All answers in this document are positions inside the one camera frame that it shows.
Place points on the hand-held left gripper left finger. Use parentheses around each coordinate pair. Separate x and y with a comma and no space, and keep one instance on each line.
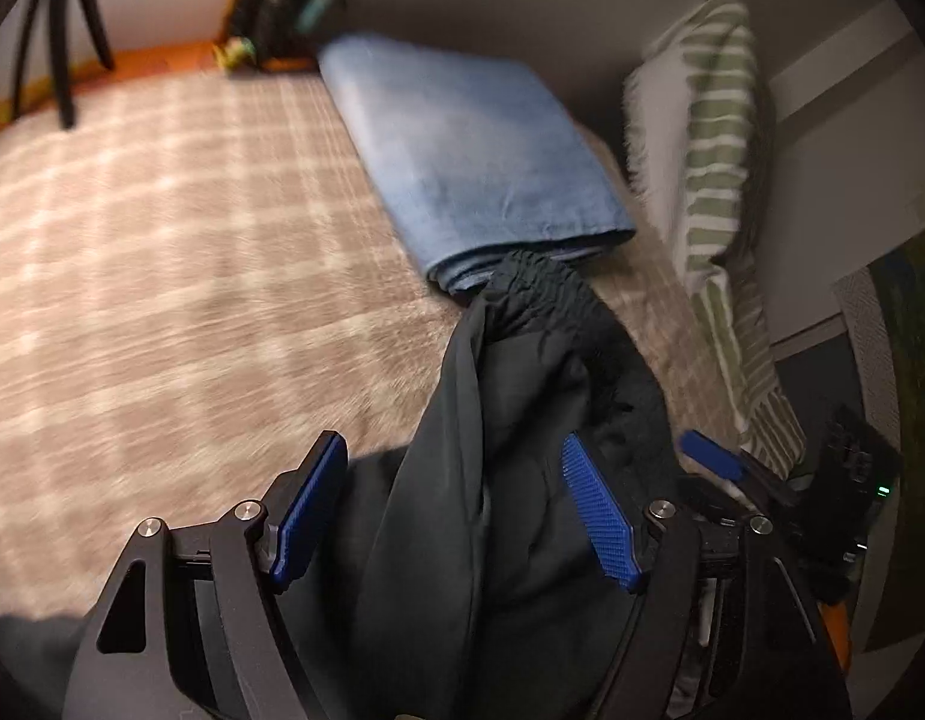
(312,502)

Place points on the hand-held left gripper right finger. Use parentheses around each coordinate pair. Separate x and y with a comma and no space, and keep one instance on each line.
(597,510)

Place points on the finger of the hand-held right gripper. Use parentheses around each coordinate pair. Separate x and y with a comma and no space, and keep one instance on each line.
(710,454)

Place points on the black pants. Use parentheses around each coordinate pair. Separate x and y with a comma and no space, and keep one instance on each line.
(522,420)

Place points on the beige plaid blanket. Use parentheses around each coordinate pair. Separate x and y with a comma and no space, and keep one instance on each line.
(169,277)

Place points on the green striped white pillow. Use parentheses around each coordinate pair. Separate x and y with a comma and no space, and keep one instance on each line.
(713,165)

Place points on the blue folded blanket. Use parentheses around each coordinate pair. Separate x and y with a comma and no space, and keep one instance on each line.
(470,150)

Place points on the yellow green object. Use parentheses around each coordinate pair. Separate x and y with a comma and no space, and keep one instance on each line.
(233,52)

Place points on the orange bed sheet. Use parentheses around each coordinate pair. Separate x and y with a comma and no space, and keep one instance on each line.
(132,64)

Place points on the black tripod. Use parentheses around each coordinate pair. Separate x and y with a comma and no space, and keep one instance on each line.
(61,30)

